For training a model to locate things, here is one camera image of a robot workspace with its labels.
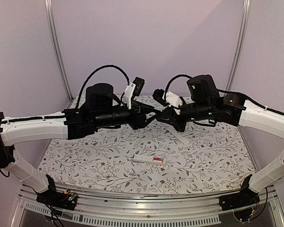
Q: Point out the left aluminium corner post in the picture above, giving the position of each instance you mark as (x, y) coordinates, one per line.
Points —
(56, 47)

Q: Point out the white remote battery cover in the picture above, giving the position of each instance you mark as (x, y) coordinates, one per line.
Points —
(178, 136)

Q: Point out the aluminium corner post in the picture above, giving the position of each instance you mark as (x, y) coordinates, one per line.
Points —
(56, 47)
(239, 45)

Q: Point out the right aluminium corner post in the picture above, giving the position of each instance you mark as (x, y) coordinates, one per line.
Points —
(239, 45)

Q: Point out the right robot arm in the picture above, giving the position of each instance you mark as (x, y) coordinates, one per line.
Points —
(234, 108)

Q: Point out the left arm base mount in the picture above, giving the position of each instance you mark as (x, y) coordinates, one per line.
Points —
(66, 200)

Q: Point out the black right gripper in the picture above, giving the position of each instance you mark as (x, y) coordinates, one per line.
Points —
(169, 113)

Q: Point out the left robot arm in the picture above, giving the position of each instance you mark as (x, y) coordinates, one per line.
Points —
(101, 109)

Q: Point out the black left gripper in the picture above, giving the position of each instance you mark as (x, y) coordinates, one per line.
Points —
(139, 118)

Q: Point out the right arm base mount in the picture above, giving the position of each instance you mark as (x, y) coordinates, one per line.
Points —
(240, 199)

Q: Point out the white remote control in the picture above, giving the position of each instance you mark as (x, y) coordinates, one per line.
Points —
(147, 160)

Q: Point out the red battery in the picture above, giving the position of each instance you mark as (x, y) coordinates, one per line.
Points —
(158, 159)

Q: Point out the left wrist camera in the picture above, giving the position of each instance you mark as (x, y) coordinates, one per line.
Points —
(132, 90)

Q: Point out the floral patterned table mat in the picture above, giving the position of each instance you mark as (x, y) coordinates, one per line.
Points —
(216, 159)

